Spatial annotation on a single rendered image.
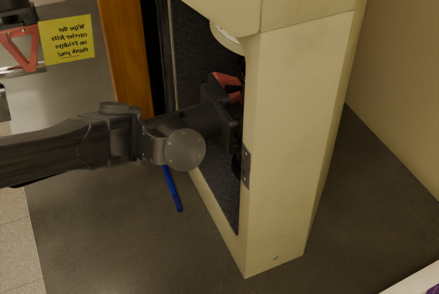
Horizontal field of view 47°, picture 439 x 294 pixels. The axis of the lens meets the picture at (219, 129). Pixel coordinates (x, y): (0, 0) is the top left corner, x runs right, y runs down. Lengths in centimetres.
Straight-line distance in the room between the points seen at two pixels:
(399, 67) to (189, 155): 53
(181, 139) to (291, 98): 15
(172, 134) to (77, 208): 38
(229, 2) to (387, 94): 67
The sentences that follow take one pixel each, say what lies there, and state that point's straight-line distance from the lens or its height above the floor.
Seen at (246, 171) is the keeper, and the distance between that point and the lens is 65.
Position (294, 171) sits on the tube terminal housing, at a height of 118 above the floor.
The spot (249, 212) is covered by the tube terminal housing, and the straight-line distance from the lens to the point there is 71.
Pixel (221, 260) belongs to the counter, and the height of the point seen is 94.
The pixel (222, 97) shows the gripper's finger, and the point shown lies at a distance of 74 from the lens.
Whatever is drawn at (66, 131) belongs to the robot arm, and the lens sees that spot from 64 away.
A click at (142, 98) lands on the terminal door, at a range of 90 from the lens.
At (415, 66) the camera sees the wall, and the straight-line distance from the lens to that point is 101.
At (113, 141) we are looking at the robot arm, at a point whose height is 121.
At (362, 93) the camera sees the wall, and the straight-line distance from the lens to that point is 116.
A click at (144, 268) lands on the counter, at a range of 88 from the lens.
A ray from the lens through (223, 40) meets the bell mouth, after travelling 65.
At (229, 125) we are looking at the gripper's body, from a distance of 70.
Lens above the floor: 169
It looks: 44 degrees down
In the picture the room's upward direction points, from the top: straight up
